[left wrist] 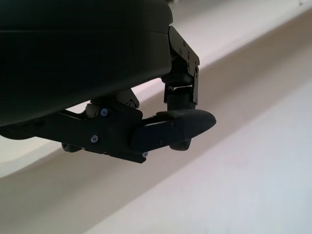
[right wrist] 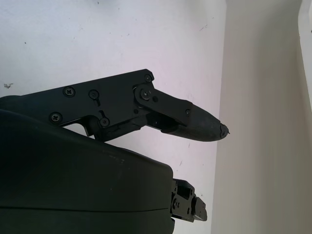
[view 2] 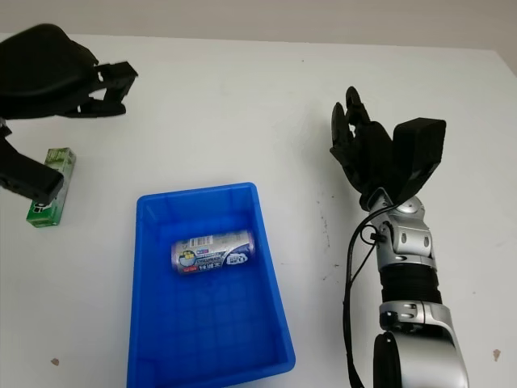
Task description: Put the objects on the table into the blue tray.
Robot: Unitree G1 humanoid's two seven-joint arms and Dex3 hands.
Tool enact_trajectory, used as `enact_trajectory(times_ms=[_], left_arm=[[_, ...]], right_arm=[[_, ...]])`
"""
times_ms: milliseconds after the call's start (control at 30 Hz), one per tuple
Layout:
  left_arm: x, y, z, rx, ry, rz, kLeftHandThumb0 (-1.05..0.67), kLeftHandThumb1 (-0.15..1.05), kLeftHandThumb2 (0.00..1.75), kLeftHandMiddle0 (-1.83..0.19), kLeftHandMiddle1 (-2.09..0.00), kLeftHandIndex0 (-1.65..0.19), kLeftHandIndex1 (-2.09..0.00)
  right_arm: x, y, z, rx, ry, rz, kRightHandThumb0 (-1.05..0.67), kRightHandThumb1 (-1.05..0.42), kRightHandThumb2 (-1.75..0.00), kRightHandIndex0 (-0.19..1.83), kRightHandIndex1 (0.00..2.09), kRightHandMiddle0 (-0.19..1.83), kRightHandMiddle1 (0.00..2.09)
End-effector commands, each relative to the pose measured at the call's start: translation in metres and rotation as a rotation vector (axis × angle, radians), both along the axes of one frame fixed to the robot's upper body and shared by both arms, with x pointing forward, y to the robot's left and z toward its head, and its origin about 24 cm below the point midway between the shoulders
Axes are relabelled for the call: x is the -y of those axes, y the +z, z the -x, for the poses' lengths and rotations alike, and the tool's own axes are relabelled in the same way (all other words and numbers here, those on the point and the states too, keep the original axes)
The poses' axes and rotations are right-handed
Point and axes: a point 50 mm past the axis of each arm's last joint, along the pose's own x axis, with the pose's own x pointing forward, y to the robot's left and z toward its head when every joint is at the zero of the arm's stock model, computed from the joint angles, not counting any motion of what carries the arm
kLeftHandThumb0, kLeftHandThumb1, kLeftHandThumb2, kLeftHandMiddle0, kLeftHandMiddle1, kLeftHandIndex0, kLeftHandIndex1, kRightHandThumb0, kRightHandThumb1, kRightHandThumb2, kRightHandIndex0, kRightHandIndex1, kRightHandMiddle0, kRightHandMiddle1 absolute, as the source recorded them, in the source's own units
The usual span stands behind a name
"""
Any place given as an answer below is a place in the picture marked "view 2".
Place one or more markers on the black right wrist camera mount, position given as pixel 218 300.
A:
pixel 420 149

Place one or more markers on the blue plastic tray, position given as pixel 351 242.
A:
pixel 210 323

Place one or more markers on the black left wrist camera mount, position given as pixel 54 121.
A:
pixel 28 174

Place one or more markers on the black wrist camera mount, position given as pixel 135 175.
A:
pixel 28 174
pixel 420 149

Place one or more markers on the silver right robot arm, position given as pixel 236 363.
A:
pixel 412 258

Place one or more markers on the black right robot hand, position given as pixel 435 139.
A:
pixel 371 157

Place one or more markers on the green carton box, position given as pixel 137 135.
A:
pixel 64 161

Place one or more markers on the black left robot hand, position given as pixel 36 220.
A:
pixel 40 72

